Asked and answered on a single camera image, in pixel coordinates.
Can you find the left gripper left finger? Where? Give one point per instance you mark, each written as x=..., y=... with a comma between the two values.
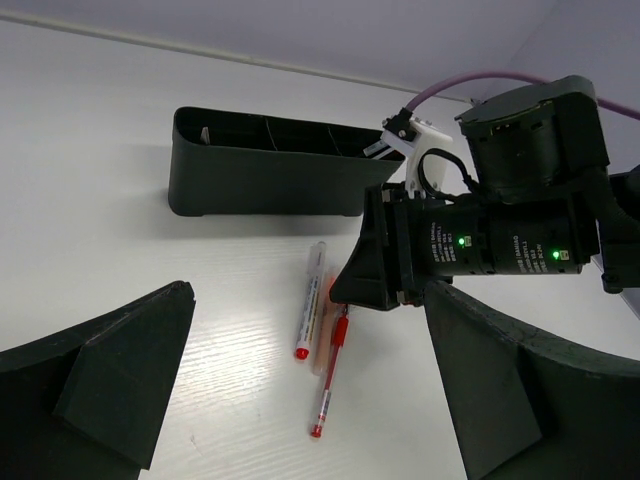
x=88, y=402

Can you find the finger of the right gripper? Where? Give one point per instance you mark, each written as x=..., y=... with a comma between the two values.
x=372, y=276

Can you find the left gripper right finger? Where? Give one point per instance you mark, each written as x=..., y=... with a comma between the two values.
x=527, y=404

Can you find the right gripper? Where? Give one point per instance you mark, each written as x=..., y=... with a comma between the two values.
x=534, y=194

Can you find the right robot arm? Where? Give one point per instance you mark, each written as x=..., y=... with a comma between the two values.
x=618, y=231

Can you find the red gel pen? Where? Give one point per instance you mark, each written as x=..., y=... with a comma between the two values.
x=337, y=343

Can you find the white marker red cap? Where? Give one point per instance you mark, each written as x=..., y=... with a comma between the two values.
x=315, y=276

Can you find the black desk organizer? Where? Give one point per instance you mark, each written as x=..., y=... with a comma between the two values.
x=232, y=163

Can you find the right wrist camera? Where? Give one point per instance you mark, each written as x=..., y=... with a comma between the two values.
x=411, y=137

